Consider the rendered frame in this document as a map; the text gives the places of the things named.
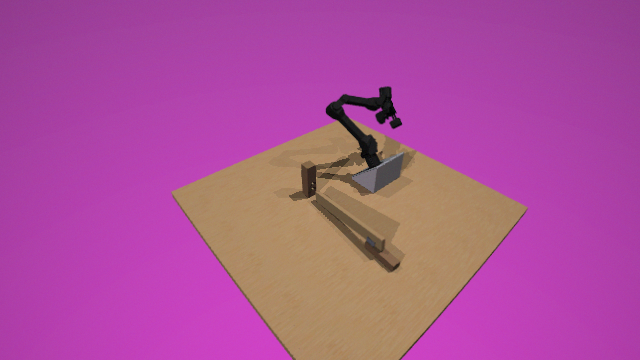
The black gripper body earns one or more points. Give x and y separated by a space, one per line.
396 122

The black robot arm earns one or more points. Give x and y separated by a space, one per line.
367 143

